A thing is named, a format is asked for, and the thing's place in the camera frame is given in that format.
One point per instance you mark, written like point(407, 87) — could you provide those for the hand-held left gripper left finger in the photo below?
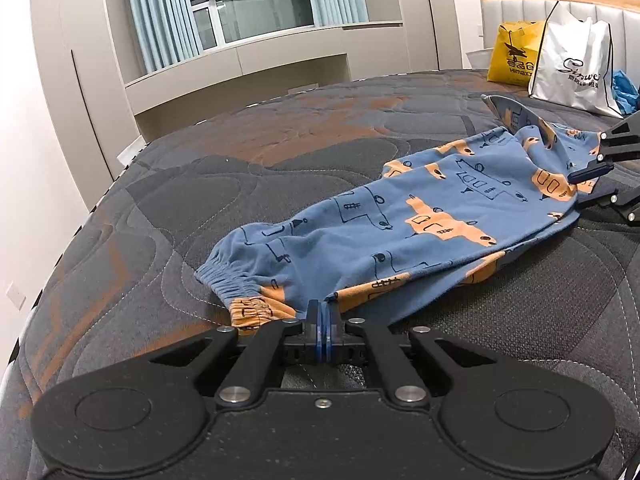
point(313, 336)

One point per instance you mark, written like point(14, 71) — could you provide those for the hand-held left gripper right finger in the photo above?
point(331, 336)

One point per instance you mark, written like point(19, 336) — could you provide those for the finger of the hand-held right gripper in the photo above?
point(590, 172)
point(625, 200)

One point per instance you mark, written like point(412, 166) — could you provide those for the blue orange printed pants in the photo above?
point(400, 220)

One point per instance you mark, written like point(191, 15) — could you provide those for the crumpled blue plastic bag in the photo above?
point(627, 90)

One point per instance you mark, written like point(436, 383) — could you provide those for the white shopping bag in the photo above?
point(575, 65)

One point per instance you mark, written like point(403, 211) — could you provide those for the yellow shopping bag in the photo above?
point(512, 55)

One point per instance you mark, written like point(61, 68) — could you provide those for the white plastic container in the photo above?
point(479, 59)

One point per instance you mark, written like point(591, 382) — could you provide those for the grey padded wooden headboard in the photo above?
point(520, 7)

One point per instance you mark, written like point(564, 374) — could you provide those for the grey orange quilted mattress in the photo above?
point(200, 170)

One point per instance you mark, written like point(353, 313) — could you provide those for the beige wardrobe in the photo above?
point(425, 15)
point(75, 60)

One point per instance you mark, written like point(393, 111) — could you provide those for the small white box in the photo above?
point(131, 150)

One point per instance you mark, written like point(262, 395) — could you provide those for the beige built-in window desk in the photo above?
point(260, 70)

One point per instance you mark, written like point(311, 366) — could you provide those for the glass window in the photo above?
point(255, 7)

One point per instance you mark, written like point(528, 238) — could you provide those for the white wall socket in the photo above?
point(15, 295)

